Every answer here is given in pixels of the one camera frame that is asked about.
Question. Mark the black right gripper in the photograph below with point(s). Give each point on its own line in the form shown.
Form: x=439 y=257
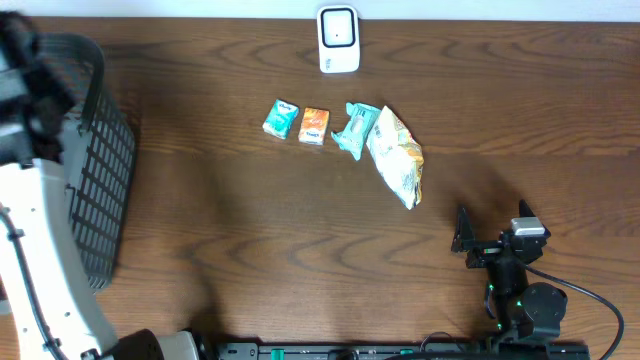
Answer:
x=464 y=240

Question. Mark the yellow snack bag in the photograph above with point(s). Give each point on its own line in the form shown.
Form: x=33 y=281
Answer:
x=397 y=157

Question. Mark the mint green wipes pack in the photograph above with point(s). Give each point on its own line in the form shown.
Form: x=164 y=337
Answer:
x=353 y=137

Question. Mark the orange tissue pack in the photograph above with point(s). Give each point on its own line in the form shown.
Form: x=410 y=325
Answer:
x=313 y=126

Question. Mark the teal tissue pack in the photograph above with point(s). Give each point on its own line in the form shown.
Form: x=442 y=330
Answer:
x=280 y=119

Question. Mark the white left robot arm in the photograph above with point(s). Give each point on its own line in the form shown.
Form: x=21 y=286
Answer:
x=43 y=280

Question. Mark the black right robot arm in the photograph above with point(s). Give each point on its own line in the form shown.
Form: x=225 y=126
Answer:
x=526 y=312

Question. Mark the white barcode scanner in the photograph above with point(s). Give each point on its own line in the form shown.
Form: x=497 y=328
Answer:
x=338 y=39

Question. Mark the grey plastic mesh basket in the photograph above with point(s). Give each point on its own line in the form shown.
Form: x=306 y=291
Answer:
x=99 y=154

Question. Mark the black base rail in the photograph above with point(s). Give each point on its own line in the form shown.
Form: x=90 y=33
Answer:
x=432 y=350

